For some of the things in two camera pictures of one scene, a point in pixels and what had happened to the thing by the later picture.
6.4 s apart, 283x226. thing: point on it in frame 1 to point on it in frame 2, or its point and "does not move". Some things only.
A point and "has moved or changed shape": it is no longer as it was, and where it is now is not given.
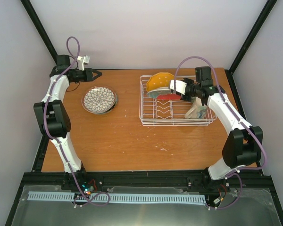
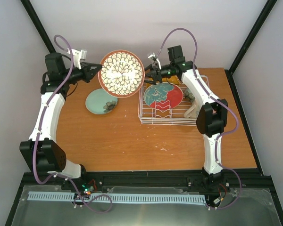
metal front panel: [223, 207] does not move
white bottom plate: [100, 100] to [122, 74]
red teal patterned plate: [163, 93] has moved or changed shape
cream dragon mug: [198, 111] does not move
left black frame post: [41, 29] does not move
